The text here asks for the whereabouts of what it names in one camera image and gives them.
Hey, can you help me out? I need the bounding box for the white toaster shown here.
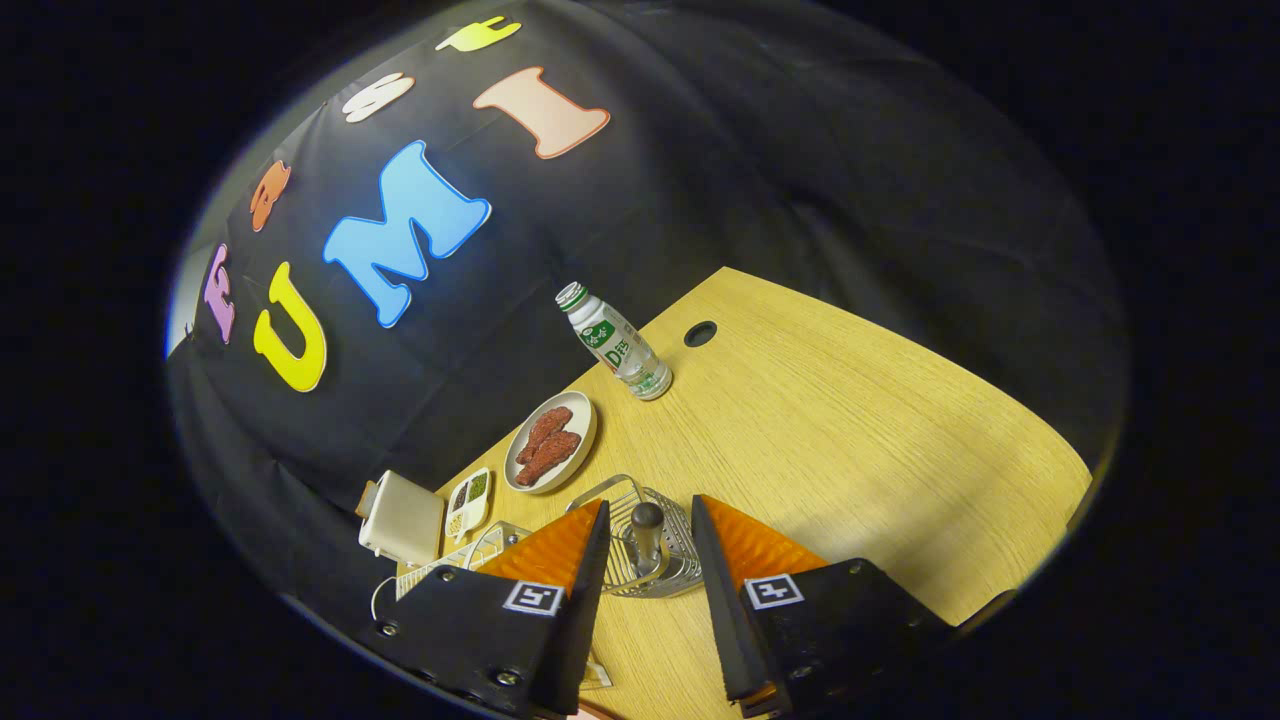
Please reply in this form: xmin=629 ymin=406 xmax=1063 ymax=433
xmin=357 ymin=470 xmax=446 ymax=568

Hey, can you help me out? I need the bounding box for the beige plate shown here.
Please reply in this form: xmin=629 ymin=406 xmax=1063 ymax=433
xmin=503 ymin=390 xmax=599 ymax=495

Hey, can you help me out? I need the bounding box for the metal wire basket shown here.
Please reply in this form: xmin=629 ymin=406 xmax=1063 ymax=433
xmin=566 ymin=474 xmax=703 ymax=599

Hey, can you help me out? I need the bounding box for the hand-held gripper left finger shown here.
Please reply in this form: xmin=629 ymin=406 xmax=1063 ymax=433
xmin=372 ymin=498 xmax=613 ymax=719

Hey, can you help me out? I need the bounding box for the white wire dish rack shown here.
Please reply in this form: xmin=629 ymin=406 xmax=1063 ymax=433
xmin=370 ymin=520 xmax=536 ymax=621

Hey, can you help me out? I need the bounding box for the red meat piece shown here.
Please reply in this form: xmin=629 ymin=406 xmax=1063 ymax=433
xmin=516 ymin=406 xmax=574 ymax=465
xmin=515 ymin=430 xmax=582 ymax=488

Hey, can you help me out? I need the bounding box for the white divided bean dish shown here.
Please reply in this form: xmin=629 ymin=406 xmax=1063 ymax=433
xmin=444 ymin=467 xmax=492 ymax=542

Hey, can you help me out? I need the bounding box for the dark-handled spoon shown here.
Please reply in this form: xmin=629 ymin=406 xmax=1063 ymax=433
xmin=630 ymin=502 xmax=666 ymax=578

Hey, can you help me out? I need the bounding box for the white drink bottle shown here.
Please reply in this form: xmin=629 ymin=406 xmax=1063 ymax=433
xmin=555 ymin=281 xmax=674 ymax=402

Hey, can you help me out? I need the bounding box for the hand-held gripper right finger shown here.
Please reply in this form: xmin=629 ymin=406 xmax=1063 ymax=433
xmin=690 ymin=494 xmax=951 ymax=719

